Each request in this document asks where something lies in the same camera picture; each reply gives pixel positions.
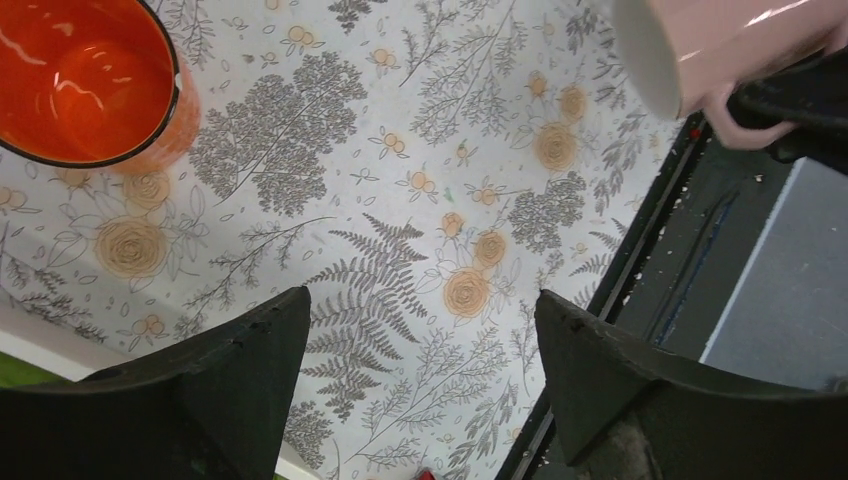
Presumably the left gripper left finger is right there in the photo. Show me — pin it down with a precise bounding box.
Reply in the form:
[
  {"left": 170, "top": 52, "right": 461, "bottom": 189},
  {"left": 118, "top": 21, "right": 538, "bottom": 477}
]
[{"left": 0, "top": 286, "right": 313, "bottom": 480}]

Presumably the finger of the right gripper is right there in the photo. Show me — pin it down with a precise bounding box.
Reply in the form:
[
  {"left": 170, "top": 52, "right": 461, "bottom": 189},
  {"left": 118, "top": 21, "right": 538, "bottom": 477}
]
[{"left": 728, "top": 48, "right": 847, "bottom": 175}]

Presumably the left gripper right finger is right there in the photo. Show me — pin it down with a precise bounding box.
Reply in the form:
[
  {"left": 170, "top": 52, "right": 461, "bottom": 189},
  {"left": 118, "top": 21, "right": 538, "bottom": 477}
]
[{"left": 534, "top": 290, "right": 847, "bottom": 479}]

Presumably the light pink mug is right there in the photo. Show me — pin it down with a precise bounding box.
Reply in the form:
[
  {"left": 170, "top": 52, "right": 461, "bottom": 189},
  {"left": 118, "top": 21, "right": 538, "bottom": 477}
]
[{"left": 610, "top": 0, "right": 847, "bottom": 150}]

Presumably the orange mug black rim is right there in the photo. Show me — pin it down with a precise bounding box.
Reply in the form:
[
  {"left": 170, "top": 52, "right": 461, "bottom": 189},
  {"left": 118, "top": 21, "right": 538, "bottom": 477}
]
[{"left": 1, "top": 1, "right": 201, "bottom": 174}]

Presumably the white plastic tray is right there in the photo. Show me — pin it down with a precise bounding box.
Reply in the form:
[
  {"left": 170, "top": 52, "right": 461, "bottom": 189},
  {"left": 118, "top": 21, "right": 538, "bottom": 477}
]
[{"left": 0, "top": 301, "right": 313, "bottom": 480}]

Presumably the toy green bok choy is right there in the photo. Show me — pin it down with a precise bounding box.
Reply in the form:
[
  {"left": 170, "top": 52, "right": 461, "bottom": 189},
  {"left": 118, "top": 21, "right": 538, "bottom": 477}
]
[{"left": 0, "top": 353, "right": 64, "bottom": 388}]

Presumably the floral table mat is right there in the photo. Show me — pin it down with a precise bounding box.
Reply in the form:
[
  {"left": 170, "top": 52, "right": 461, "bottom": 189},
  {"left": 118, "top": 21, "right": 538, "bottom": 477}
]
[{"left": 1, "top": 1, "right": 679, "bottom": 479}]

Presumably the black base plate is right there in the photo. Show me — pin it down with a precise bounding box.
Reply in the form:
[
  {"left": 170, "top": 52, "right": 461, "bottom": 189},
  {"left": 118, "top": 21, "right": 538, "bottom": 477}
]
[{"left": 493, "top": 112, "right": 796, "bottom": 480}]

